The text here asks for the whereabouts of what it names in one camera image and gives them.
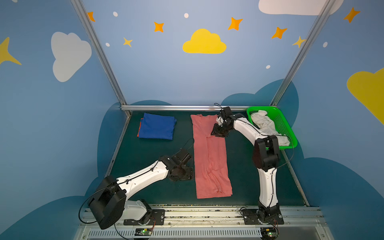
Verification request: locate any pink t shirt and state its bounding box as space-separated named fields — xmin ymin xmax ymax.
xmin=191 ymin=115 xmax=233 ymax=199

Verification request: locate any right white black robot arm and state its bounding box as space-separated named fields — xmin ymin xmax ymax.
xmin=211 ymin=114 xmax=284 ymax=225

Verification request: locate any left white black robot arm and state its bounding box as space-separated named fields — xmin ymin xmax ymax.
xmin=85 ymin=149 xmax=194 ymax=230

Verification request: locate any white grey t shirt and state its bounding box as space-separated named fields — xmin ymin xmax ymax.
xmin=251 ymin=110 xmax=290 ymax=147

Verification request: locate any folded blue t shirt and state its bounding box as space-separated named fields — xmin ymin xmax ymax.
xmin=139 ymin=113 xmax=177 ymax=140

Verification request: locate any folded orange t shirt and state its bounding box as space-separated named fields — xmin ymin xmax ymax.
xmin=137 ymin=118 xmax=143 ymax=138

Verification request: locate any green plastic basket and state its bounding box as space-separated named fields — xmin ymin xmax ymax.
xmin=247 ymin=106 xmax=298 ymax=150

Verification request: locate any left green circuit board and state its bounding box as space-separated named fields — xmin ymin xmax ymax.
xmin=135 ymin=229 xmax=153 ymax=237

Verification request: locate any right circuit board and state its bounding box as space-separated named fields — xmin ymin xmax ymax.
xmin=261 ymin=228 xmax=279 ymax=240

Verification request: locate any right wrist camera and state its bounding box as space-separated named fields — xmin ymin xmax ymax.
xmin=217 ymin=107 xmax=233 ymax=125

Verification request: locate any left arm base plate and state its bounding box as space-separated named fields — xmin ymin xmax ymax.
xmin=123 ymin=209 xmax=166 ymax=226

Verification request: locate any aluminium rail base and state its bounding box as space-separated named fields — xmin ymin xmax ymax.
xmin=74 ymin=205 xmax=334 ymax=240

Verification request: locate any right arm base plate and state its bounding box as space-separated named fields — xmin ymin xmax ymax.
xmin=240 ymin=208 xmax=285 ymax=225

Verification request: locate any right aluminium frame post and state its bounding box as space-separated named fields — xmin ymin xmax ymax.
xmin=270 ymin=0 xmax=336 ymax=107

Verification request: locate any aluminium frame post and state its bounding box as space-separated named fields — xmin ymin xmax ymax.
xmin=270 ymin=0 xmax=336 ymax=107
xmin=71 ymin=0 xmax=127 ymax=106

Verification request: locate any left aluminium frame post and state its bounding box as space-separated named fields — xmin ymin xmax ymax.
xmin=71 ymin=0 xmax=127 ymax=106

